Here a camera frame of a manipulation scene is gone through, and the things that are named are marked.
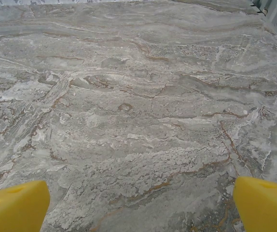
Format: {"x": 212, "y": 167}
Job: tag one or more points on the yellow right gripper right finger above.
{"x": 266, "y": 207}

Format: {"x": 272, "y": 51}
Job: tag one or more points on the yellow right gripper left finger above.
{"x": 15, "y": 207}

